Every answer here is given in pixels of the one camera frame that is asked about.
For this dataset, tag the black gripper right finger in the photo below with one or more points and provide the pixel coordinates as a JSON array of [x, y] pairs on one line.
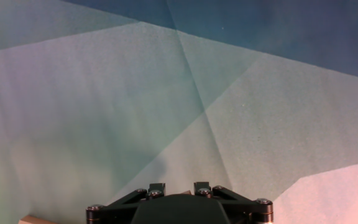
[[244, 205]]

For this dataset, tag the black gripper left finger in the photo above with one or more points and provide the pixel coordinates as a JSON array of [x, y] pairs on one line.
[[120, 203]]

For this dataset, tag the light wooden Jenga block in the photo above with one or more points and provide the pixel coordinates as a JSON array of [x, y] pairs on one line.
[[33, 220], [186, 192]]

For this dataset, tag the blue teal white tablecloth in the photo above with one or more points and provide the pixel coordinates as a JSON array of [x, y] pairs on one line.
[[166, 93]]

